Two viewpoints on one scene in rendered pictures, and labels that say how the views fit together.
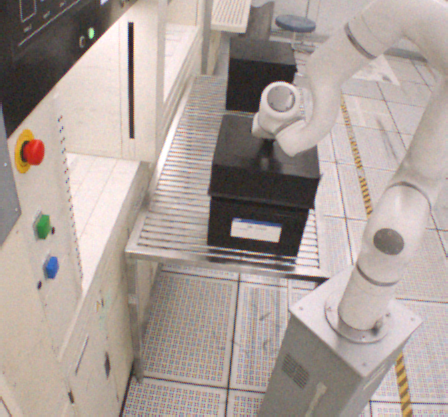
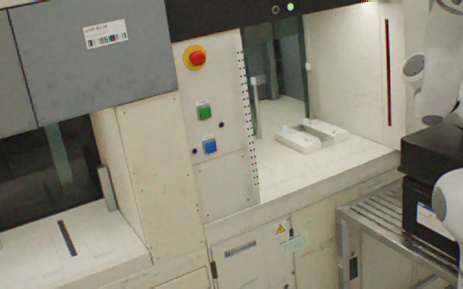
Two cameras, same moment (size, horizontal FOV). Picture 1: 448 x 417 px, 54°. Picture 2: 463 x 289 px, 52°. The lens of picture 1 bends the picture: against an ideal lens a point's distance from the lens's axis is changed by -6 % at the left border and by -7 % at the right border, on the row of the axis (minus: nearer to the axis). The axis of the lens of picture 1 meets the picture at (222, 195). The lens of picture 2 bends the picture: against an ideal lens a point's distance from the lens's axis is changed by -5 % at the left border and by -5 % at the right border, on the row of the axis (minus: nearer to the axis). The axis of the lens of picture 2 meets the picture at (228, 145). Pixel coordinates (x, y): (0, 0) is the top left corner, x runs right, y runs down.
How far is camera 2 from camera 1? 86 cm
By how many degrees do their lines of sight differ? 56
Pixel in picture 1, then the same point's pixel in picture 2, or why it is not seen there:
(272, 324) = not seen: outside the picture
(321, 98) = (426, 58)
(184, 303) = not seen: outside the picture
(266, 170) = (438, 152)
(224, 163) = (409, 140)
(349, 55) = (436, 12)
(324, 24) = not seen: outside the picture
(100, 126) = (370, 112)
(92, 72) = (364, 62)
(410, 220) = (460, 183)
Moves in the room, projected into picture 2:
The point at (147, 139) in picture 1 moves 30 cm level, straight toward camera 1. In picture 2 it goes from (400, 128) to (349, 160)
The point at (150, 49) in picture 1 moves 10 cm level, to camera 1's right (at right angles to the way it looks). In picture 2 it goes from (400, 43) to (424, 47)
